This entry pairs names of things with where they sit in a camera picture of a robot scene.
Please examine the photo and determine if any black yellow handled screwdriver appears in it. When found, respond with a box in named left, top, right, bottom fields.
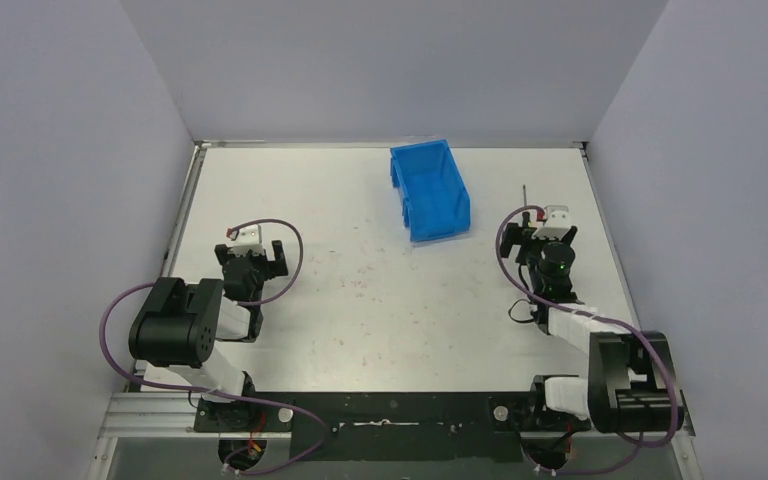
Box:
left=522, top=184, right=531, bottom=227

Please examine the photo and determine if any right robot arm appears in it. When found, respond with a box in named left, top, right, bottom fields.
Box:
left=496, top=222, right=685, bottom=437

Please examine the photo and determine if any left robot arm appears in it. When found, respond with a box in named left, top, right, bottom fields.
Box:
left=128, top=240, right=289, bottom=431

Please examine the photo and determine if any blue plastic storage bin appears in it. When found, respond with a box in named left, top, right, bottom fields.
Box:
left=390, top=139, right=471, bottom=243

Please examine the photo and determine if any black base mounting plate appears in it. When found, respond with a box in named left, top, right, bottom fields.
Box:
left=193, top=392, right=591, bottom=463

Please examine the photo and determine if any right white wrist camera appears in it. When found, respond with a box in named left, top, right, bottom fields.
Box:
left=532, top=205, right=573, bottom=241

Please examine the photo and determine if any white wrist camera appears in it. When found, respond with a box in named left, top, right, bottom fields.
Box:
left=226, top=224, right=265, bottom=257
left=532, top=205, right=573, bottom=241

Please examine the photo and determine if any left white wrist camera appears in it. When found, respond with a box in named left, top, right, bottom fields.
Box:
left=226, top=224, right=265, bottom=257

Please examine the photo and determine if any aluminium extrusion rail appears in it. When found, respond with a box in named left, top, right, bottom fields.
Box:
left=99, top=392, right=696, bottom=440

